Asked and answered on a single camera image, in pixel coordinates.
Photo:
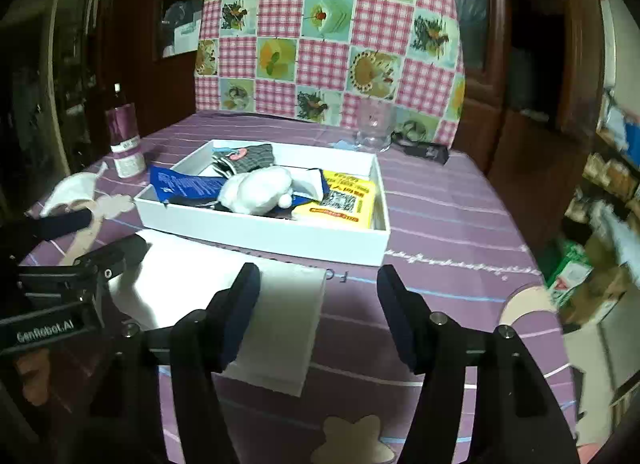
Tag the white face mask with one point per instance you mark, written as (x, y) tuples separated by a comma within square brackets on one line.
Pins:
[(70, 189)]

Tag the yellow-white small box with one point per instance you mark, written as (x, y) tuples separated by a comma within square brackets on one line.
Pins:
[(345, 204)]

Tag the wooden glass-door cabinet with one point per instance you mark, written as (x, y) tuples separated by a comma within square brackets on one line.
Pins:
[(525, 143)]

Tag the small pink fabric item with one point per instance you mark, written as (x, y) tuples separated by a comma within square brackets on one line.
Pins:
[(239, 153)]

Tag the purple striped tablecloth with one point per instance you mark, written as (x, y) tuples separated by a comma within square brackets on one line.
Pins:
[(450, 224)]

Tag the clear glass cup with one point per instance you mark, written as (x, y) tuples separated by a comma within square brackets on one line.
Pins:
[(372, 128)]

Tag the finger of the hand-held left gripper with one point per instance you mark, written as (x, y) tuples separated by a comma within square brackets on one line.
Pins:
[(110, 254), (60, 225)]

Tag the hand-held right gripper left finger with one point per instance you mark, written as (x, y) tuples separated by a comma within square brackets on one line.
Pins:
[(240, 314)]

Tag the white shallow box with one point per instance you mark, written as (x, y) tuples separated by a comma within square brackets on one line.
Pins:
[(280, 239)]

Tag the cluttered goods shelf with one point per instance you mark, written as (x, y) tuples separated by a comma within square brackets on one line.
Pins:
[(610, 178)]

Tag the blue printed packet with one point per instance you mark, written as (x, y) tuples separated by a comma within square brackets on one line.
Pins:
[(185, 186)]

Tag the white plush toy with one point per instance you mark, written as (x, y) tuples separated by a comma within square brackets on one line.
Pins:
[(255, 191)]

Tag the purple spray bottle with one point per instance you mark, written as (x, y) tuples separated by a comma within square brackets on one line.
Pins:
[(124, 138)]

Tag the wooden shelf cabinet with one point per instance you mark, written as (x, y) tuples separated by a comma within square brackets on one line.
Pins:
[(135, 43)]

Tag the person's left hand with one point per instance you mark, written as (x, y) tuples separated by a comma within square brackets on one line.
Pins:
[(32, 376)]

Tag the black clip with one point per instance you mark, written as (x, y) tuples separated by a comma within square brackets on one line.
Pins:
[(425, 147)]

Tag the white cardboard box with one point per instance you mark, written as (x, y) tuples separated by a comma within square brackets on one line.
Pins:
[(186, 36)]

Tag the green carton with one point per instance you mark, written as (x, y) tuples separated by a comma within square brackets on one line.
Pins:
[(567, 274)]

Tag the green plaid cloth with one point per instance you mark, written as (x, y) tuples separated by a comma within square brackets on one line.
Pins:
[(255, 156)]

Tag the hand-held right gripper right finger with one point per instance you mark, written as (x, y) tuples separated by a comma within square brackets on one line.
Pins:
[(397, 314)]

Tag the pink checked quilt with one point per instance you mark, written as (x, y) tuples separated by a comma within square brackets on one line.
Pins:
[(325, 43)]

